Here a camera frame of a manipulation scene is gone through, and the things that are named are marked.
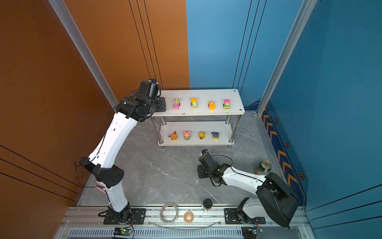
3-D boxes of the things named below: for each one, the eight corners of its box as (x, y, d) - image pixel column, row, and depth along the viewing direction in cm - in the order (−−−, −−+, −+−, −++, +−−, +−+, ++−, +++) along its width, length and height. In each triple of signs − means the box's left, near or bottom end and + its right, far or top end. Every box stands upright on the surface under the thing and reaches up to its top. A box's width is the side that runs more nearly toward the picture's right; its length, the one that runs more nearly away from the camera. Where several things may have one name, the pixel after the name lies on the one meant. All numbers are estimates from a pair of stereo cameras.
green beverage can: (255, 178, 88) (262, 170, 79) (252, 168, 92) (259, 160, 83) (265, 178, 88) (273, 170, 79) (262, 168, 92) (269, 160, 83)
